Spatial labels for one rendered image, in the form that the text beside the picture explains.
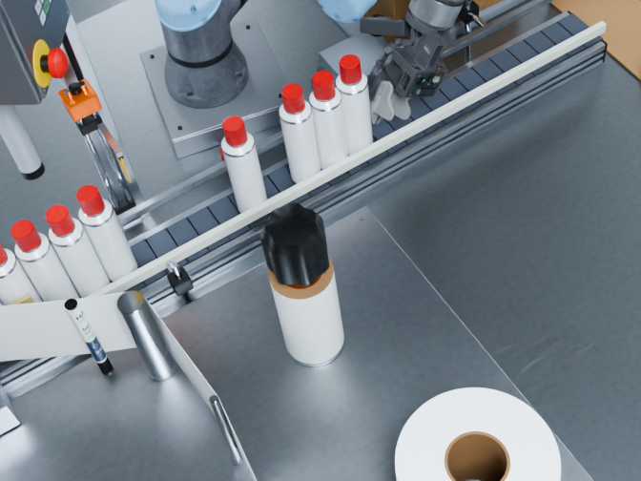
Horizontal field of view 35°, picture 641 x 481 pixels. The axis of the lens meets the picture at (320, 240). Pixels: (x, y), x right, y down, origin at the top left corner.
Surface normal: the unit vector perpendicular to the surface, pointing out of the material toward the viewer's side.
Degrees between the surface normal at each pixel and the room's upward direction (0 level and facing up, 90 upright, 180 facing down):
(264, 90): 2
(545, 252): 0
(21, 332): 90
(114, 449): 0
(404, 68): 60
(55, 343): 90
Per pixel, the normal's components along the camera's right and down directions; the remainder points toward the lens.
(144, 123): -0.10, -0.58
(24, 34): 0.99, 0.00
